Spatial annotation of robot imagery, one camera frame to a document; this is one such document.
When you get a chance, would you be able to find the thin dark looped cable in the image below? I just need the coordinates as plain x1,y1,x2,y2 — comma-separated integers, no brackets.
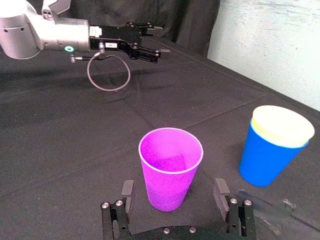
69,42,131,92

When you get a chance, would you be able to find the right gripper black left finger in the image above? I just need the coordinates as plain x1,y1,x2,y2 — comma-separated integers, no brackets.
100,179,136,240

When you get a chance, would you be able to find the purple plastic cup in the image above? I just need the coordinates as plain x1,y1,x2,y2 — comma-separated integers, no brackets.
138,127,204,213

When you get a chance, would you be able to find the pale yellow plastic cup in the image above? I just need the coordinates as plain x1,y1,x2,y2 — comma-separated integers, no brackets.
250,105,316,149

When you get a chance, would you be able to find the blue plastic cup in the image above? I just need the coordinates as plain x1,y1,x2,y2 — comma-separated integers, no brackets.
238,118,310,188

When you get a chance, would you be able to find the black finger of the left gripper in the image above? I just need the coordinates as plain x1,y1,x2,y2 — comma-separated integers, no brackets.
136,21,166,38
129,45,171,65

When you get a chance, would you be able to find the black table cloth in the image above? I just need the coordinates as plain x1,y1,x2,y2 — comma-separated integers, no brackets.
0,29,320,240

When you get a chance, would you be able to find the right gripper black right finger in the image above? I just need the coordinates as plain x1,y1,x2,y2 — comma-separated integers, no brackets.
213,177,257,240

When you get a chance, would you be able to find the black backdrop curtain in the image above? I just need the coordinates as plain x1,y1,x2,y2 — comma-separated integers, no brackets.
56,0,221,52

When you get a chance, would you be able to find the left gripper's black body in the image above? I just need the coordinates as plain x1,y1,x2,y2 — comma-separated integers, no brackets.
88,21,143,56

